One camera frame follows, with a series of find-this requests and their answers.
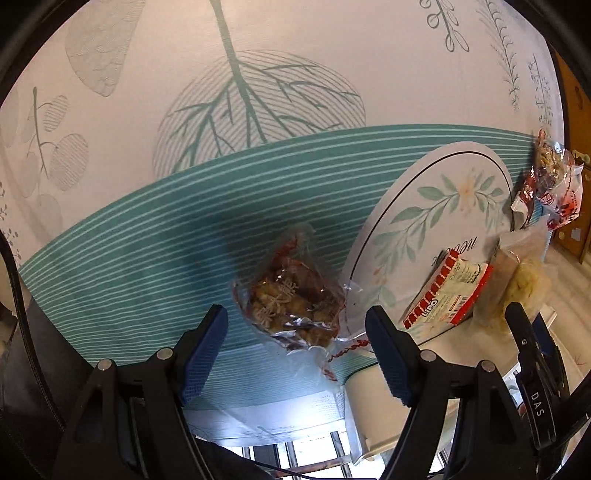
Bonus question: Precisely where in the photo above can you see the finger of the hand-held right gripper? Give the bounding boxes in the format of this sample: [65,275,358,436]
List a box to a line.
[504,302,544,385]
[531,318,571,398]

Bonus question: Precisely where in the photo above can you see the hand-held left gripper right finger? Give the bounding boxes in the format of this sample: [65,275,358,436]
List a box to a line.
[365,305,541,480]

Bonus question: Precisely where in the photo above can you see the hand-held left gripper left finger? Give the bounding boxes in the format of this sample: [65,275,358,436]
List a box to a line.
[55,305,230,480]

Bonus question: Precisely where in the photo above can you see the white plastic bin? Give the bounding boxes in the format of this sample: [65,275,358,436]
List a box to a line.
[344,318,527,464]

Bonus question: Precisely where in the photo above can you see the clear nut brittle packet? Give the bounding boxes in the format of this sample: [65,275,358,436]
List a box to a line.
[231,222,372,384]
[531,129,578,185]

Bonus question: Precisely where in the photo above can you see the puffed rice cracker packet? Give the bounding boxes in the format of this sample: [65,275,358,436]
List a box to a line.
[475,226,552,328]

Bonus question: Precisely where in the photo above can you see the red white biscuit packet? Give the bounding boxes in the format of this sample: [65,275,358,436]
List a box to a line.
[403,251,495,330]

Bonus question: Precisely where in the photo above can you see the white metal bars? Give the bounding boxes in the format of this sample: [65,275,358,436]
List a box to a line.
[240,429,365,480]

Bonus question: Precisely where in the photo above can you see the red white snack packet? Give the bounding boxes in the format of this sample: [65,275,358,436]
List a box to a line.
[542,178,585,232]

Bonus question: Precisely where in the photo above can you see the small red candy packet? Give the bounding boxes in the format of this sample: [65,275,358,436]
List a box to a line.
[510,168,543,229]

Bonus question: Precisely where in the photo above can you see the wooden cabinet with drawers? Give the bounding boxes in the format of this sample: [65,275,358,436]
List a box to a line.
[551,46,591,264]

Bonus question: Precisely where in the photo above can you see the teal leaf-print tablecloth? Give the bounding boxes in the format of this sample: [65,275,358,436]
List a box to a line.
[0,0,568,444]

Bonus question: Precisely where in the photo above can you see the black cable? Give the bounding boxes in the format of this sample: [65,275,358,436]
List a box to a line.
[0,228,68,432]

